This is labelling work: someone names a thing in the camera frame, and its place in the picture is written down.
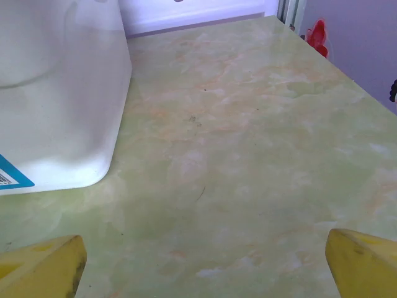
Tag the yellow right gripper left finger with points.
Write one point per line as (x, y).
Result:
(46, 270)

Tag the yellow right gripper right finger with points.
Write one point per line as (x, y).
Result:
(363, 267)

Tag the blue barcode label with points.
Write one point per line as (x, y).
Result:
(12, 175)

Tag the white plastic container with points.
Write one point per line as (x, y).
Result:
(62, 102)

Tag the red plastic object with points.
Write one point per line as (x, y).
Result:
(319, 37)

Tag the metal frame post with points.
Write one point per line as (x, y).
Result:
(288, 12)

